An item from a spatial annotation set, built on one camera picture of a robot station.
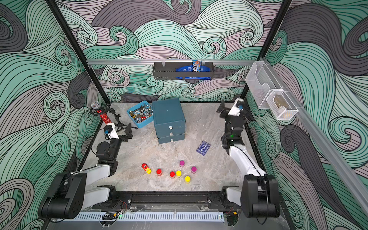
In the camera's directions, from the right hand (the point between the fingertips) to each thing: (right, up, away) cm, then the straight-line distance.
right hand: (233, 102), depth 76 cm
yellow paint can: (-30, -41, +4) cm, 51 cm away
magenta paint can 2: (-21, -39, +6) cm, 45 cm away
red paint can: (-41, -40, +5) cm, 58 cm away
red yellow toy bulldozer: (-49, -38, +7) cm, 63 cm away
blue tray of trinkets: (-60, -7, +35) cm, 70 cm away
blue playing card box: (-14, -29, +16) cm, 36 cm away
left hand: (-62, -11, +4) cm, 63 cm away
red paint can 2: (-34, -41, +5) cm, 54 cm away
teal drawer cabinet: (-35, -10, +6) cm, 37 cm away
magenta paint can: (-28, -37, +9) cm, 47 cm away
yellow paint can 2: (-25, -43, +2) cm, 50 cm away
